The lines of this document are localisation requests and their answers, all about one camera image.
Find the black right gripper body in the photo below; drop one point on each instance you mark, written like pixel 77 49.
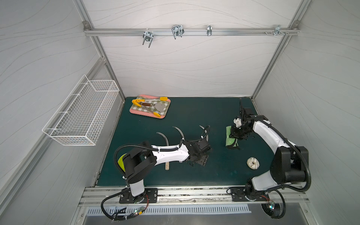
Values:
pixel 240 132

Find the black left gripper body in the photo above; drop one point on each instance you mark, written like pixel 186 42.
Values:
pixel 201 146

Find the green and black rag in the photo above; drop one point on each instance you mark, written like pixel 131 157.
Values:
pixel 231 143

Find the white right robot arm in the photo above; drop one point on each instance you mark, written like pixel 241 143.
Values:
pixel 289 167

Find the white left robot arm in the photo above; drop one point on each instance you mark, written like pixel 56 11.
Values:
pixel 136 161

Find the white frosted donut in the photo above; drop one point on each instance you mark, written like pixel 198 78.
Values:
pixel 253 163

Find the green checkered cloth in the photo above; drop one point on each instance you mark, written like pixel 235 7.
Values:
pixel 152 106

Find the pink plastic tray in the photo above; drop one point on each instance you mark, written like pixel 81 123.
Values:
pixel 150 106

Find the lime green bowl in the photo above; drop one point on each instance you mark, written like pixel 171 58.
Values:
pixel 121 163

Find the yellow-tipped steel tongs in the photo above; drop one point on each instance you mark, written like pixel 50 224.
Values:
pixel 136 102

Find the small metal hook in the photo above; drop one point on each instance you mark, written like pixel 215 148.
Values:
pixel 209 30

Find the middle metal hook clamp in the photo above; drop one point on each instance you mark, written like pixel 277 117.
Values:
pixel 177 31

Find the metal hook clamp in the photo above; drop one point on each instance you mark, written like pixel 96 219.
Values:
pixel 177 31
pixel 147 37

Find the left metal hook clamp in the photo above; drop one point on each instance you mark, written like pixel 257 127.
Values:
pixel 147 37

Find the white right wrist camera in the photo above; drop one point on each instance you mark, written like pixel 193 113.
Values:
pixel 237 122

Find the wooden-handled steel spatula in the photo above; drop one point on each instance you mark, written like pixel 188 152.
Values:
pixel 159 107

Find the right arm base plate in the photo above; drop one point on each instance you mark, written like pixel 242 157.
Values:
pixel 241 194

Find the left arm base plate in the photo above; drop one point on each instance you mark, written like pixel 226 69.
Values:
pixel 150 195

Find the right metal hook bracket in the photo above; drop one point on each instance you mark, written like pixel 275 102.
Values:
pixel 277 32

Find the aluminium top rail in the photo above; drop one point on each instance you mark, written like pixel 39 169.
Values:
pixel 187 32

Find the white wire basket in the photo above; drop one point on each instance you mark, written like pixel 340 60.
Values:
pixel 81 117

